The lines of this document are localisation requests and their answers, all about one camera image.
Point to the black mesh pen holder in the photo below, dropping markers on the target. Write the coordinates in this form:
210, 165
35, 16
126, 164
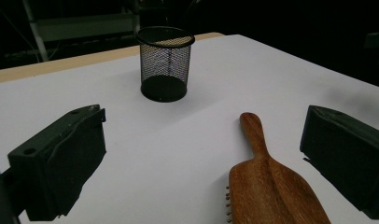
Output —
163, 88

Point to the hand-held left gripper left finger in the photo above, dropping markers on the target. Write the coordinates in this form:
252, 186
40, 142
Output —
53, 165

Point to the white table cover sheet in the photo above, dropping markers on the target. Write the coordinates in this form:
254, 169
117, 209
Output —
178, 140

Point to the wooden table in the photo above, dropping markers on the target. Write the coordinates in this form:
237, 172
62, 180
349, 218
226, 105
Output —
53, 65

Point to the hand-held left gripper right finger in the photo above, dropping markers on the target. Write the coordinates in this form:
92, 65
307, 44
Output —
346, 155

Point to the white metal-framed desk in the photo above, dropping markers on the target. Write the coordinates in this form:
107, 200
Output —
85, 28

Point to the wooden hairbrush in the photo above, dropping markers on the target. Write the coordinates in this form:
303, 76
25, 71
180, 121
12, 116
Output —
265, 186

